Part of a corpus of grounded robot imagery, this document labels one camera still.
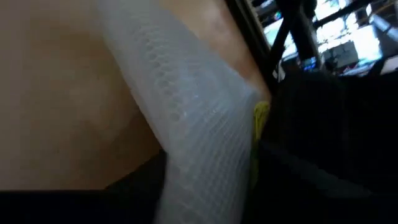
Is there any black backpack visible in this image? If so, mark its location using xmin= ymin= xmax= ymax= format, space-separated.
xmin=242 ymin=70 xmax=398 ymax=224

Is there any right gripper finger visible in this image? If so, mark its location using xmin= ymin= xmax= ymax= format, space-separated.
xmin=105 ymin=149 xmax=169 ymax=224

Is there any white and yellow pouch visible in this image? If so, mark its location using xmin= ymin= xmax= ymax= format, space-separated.
xmin=95 ymin=0 xmax=272 ymax=224

